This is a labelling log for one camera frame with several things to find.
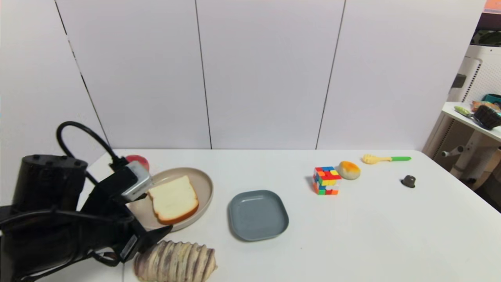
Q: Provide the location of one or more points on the beige brown round plate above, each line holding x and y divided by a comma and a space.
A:
203, 188

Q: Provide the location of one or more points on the white bread slice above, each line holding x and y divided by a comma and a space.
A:
174, 199

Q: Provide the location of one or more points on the orange brown toy food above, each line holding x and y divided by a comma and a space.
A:
480, 104

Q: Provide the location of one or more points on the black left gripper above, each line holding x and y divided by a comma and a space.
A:
132, 241

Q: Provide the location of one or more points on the grey square plate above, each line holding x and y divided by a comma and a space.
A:
258, 215

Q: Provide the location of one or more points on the white side desk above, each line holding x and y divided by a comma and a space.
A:
473, 147

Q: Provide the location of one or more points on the red peach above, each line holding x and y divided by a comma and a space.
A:
140, 160

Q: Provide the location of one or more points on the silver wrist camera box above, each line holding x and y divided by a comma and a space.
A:
137, 181

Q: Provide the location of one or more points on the teal container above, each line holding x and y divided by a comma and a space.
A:
493, 98

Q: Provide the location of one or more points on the round orange-topped bun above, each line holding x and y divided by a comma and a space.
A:
349, 170

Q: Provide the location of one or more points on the white perforated panel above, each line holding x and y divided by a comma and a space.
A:
483, 74

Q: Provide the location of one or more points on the dark green object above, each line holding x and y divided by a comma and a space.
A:
487, 37

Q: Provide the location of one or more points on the small dark grey knob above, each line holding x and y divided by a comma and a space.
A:
408, 181

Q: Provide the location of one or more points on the striped purple bread loaf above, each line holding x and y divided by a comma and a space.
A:
176, 262

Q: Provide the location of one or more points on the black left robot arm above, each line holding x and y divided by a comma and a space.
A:
43, 235

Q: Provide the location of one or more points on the black ribbed cup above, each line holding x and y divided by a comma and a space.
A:
487, 117

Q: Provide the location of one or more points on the multicoloured Rubik's cube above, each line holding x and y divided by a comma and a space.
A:
326, 181

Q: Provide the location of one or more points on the orange box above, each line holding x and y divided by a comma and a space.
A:
493, 6

